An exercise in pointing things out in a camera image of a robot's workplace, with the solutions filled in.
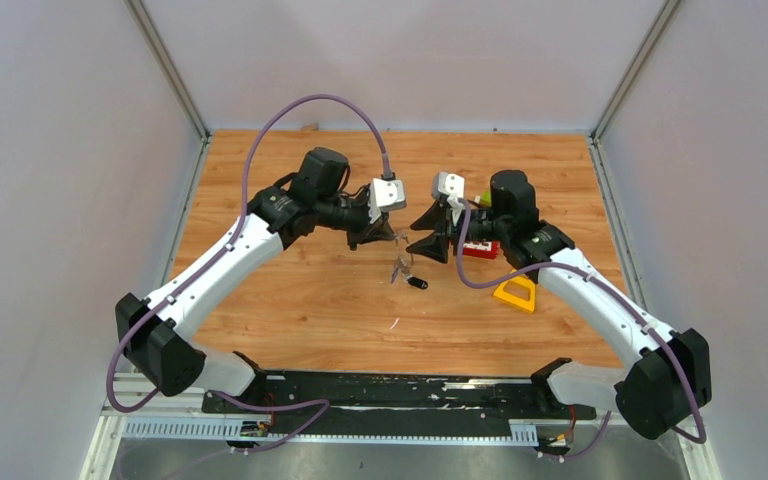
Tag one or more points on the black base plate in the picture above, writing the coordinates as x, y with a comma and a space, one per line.
387, 404

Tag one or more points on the white slotted cable duct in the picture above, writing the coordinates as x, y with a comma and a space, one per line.
239, 431

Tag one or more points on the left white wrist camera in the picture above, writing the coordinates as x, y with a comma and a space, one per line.
385, 196

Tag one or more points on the red white toy block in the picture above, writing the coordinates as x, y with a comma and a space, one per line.
484, 250

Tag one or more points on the yellow triangular toy piece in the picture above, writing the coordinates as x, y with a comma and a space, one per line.
519, 293

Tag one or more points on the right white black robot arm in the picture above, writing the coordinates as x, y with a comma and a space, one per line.
665, 376

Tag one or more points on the black head silver key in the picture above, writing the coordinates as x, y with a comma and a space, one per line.
415, 281

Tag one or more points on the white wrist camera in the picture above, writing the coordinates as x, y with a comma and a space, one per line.
447, 185
385, 196

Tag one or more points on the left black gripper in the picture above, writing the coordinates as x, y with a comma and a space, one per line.
376, 232

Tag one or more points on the silver keyring with clips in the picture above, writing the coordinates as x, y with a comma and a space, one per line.
404, 261

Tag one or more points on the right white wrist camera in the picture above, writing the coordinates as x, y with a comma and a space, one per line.
447, 185

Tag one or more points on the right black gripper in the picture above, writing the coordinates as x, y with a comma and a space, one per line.
435, 245

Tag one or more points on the red green toy brick car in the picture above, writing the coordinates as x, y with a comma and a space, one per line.
484, 200

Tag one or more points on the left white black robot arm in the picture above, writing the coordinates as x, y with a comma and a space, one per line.
156, 332

